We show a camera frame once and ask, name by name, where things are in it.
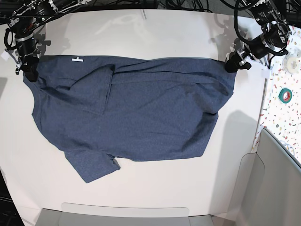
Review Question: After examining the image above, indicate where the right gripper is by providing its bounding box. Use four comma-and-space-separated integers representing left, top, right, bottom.
15, 54, 40, 82

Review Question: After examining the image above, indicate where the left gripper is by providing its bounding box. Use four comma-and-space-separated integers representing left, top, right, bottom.
223, 48, 269, 73

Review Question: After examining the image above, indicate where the blue t-shirt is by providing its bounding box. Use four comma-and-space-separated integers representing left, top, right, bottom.
24, 56, 236, 183

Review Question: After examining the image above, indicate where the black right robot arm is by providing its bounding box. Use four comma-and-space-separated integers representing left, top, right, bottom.
4, 0, 89, 82

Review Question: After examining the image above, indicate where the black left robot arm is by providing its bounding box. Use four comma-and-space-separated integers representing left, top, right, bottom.
222, 0, 292, 73

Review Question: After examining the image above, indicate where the clear tape dispenser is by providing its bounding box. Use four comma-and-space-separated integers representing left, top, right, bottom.
282, 48, 301, 75

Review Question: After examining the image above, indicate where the green tape roll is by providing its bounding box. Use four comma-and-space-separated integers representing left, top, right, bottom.
278, 88, 293, 104

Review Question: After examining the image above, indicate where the terrazzo patterned side board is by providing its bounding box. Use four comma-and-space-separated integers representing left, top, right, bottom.
252, 26, 301, 161

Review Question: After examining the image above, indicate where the grey plastic bin right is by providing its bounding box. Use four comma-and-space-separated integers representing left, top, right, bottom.
225, 129, 301, 226

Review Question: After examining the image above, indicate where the grey plastic tray front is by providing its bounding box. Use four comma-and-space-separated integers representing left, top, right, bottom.
36, 203, 214, 226

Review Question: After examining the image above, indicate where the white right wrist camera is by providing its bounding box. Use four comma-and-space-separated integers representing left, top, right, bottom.
0, 51, 10, 61

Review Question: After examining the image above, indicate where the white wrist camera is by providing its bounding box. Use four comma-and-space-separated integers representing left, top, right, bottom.
261, 68, 273, 80
0, 51, 10, 61

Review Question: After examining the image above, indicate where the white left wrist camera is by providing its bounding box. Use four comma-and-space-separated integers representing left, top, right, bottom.
261, 68, 273, 80

